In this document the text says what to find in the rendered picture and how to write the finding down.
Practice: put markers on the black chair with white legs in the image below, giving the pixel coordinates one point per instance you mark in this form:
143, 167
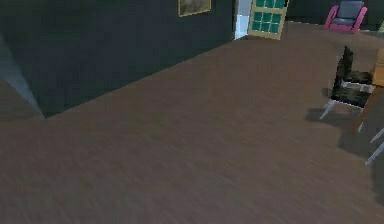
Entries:
350, 85

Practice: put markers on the gold framed wall picture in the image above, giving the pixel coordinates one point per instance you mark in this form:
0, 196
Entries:
194, 6

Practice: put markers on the cream door with green panes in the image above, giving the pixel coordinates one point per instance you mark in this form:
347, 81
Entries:
267, 19

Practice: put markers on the pink armchair with grey cushions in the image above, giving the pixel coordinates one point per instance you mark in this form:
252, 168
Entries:
346, 17

